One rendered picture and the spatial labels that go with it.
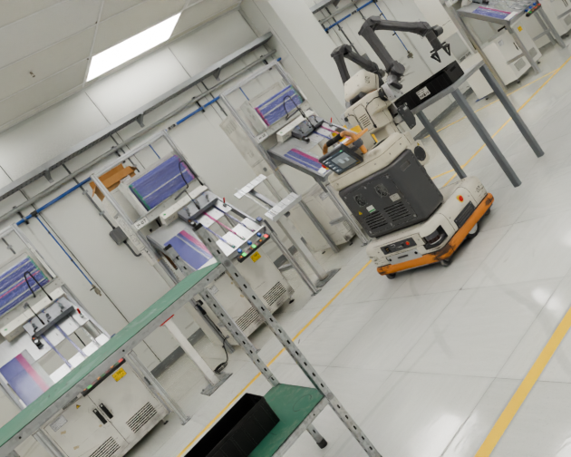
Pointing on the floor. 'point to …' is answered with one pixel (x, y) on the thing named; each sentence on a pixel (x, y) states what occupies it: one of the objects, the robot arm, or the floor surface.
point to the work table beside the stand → (479, 121)
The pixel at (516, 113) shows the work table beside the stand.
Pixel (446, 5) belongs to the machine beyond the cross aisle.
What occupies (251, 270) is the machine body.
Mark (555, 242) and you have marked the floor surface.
